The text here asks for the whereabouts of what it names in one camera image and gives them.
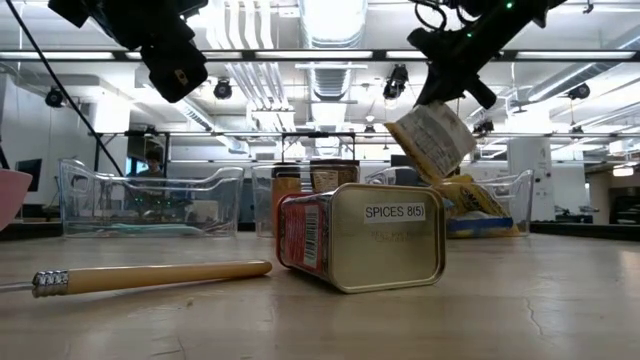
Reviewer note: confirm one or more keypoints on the pink bowl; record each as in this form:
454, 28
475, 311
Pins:
12, 195

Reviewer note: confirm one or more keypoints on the blue white ramen pack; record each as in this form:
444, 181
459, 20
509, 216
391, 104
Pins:
480, 226

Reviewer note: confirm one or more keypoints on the red and gold spice tin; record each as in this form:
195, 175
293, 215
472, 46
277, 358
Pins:
385, 250

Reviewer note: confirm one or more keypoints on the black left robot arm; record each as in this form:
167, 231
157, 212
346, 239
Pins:
125, 20

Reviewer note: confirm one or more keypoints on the yellow ramen noodle pack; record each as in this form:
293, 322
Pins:
470, 200
435, 142

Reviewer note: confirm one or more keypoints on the black ceiling spotlight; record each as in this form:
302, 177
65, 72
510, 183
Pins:
55, 96
222, 89
579, 91
395, 82
484, 127

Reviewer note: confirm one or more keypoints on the monitor with blue screen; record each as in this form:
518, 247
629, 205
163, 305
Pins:
142, 145

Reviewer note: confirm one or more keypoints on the person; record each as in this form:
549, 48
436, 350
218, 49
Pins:
152, 167

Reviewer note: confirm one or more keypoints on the silver ceiling air duct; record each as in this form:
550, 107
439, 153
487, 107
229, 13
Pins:
332, 25

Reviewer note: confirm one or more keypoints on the black wall screen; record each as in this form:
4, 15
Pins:
30, 172

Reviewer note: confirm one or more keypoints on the black metal stand frame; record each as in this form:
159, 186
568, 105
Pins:
318, 134

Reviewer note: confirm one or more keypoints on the black monitor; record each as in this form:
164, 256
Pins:
400, 161

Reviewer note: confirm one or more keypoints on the iridescent purple teal spoon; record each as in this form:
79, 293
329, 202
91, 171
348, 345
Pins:
150, 229

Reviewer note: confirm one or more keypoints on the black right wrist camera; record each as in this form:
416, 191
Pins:
485, 95

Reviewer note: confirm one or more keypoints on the black aluminium table frame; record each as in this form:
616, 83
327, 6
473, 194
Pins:
585, 231

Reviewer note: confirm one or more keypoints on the glowing white lamp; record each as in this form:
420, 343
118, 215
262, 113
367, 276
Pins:
623, 171

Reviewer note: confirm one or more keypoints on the clear plastic bin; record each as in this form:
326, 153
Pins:
522, 200
262, 200
220, 200

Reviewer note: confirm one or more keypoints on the brown spice jar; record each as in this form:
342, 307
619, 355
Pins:
335, 177

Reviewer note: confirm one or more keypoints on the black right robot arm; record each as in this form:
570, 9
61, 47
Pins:
525, 12

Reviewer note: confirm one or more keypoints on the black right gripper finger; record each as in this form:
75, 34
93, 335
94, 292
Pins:
442, 90

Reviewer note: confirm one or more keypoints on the orange spice bottle black cap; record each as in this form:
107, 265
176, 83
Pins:
286, 182

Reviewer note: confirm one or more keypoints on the black overhead light bar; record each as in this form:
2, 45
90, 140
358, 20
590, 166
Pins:
325, 55

